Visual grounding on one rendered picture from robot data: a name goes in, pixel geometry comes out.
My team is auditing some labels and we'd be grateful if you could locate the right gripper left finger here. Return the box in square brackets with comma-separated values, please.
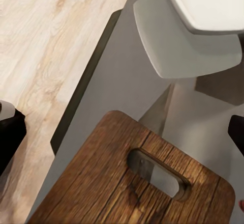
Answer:
[0, 115, 26, 176]

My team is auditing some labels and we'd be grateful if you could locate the cutting board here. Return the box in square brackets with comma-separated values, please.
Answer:
[26, 110, 236, 224]

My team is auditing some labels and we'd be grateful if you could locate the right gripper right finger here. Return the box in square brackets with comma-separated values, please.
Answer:
[228, 115, 244, 156]

